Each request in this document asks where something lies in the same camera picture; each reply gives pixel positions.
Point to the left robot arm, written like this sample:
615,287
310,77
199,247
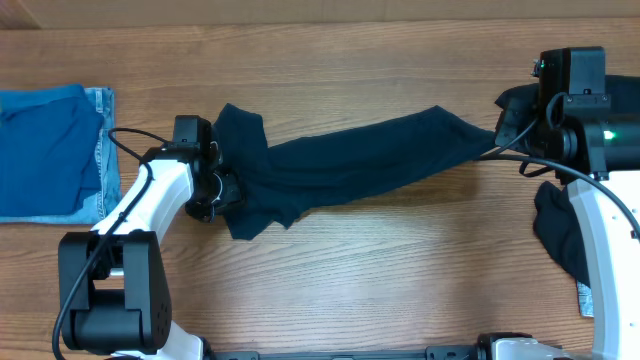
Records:
114,294

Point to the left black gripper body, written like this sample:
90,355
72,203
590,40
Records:
226,189

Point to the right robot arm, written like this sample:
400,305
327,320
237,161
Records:
571,129

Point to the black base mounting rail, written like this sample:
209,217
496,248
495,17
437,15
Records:
447,352

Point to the dark navy t-shirt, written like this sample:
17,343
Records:
282,182

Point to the folded blue t-shirt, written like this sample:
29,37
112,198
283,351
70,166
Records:
48,141

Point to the dark navy garment pile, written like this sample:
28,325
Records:
556,224

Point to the folded light blue jeans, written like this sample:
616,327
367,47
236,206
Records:
97,206

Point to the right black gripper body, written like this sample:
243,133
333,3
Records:
513,118

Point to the light denim garment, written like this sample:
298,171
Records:
585,300

